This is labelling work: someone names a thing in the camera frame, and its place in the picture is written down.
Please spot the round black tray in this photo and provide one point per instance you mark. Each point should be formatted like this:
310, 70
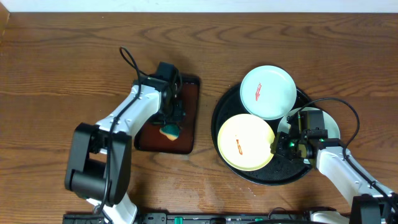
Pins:
279, 171

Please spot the right light green plate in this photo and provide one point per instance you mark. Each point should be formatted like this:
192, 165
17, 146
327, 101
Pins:
290, 124

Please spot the rectangular brown water tray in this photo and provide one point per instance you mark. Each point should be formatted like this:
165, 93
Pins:
150, 139

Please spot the green yellow sponge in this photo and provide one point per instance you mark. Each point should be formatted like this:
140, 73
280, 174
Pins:
170, 131

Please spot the upper light green plate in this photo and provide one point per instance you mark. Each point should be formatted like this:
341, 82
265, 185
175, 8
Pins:
268, 92

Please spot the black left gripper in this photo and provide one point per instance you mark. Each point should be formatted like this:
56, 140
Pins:
180, 108

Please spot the yellow plate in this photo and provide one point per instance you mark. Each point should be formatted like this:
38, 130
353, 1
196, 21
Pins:
244, 142

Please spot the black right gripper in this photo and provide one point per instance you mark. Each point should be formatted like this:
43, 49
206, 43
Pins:
278, 147

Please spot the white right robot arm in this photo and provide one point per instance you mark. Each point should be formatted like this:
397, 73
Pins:
370, 200

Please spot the light green plate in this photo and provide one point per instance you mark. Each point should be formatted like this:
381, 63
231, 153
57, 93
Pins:
268, 92
290, 124

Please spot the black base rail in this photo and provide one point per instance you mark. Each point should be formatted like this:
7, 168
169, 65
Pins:
277, 215

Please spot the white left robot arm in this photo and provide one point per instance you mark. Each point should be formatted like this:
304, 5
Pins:
99, 163

